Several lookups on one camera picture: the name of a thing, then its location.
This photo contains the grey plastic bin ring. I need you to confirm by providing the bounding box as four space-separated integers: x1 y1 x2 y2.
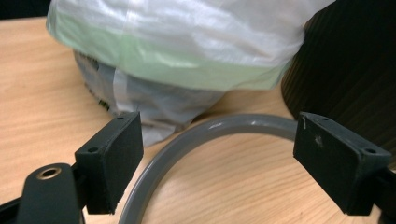
118 113 299 224

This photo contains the dark ribbed bin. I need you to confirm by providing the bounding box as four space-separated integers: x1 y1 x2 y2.
280 0 396 171

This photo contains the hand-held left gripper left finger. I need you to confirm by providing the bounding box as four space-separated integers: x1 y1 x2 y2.
74 111 145 216

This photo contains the grey bin with plastic liner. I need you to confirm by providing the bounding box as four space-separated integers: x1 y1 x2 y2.
46 0 336 147

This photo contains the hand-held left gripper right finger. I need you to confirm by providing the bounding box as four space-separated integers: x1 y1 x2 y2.
292 111 393 217

